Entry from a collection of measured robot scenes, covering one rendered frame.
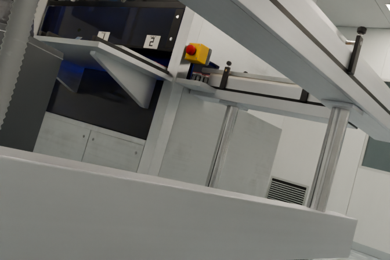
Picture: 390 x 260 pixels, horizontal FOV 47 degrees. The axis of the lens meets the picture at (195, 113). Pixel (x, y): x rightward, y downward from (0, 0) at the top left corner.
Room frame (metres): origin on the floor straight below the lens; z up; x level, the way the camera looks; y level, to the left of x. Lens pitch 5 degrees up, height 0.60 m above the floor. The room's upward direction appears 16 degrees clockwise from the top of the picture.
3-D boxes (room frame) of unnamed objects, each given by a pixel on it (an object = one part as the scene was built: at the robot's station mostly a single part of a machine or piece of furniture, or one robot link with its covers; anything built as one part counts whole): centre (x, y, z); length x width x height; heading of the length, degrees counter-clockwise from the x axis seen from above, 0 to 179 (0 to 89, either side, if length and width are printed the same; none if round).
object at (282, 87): (1.71, -0.26, 0.92); 0.69 x 0.15 x 0.16; 51
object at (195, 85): (1.80, 0.02, 0.87); 0.14 x 0.13 x 0.02; 141
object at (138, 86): (1.73, 0.31, 0.79); 0.34 x 0.03 x 0.13; 141
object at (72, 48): (1.90, 0.50, 0.87); 0.70 x 0.48 x 0.02; 51
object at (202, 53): (1.78, 0.06, 0.99); 0.08 x 0.07 x 0.07; 141
